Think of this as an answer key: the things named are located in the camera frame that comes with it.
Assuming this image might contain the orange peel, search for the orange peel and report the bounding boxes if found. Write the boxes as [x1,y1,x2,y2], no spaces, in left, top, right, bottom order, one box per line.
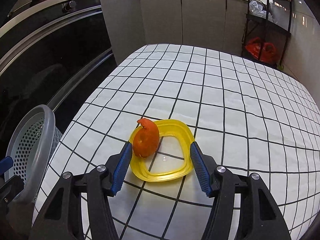
[132,118,160,158]

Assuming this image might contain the grey kitchen cabinets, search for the grey kitchen cabinets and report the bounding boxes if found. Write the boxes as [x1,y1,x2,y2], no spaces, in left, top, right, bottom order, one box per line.
[100,0,247,64]

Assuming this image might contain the grey perforated waste basket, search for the grey perforated waste basket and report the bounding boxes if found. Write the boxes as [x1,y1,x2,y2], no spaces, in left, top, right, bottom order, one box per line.
[4,105,62,205]

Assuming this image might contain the white checkered tablecloth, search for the white checkered tablecloth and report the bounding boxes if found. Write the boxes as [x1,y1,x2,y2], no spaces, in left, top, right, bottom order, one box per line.
[32,43,320,240]

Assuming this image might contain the black built-in oven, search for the black built-in oven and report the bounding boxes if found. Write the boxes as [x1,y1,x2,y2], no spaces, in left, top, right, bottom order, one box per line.
[1,0,111,157]

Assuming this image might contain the red plastic bag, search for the red plastic bag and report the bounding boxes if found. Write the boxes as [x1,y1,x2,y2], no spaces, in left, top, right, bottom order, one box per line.
[245,37,279,64]

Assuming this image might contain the black metal shelf rack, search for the black metal shelf rack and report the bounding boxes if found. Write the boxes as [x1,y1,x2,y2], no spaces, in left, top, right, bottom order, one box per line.
[241,0,292,68]

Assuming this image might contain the clear bag on shelf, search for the clear bag on shelf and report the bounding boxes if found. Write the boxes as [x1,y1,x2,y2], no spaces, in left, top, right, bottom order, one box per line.
[249,0,273,22]

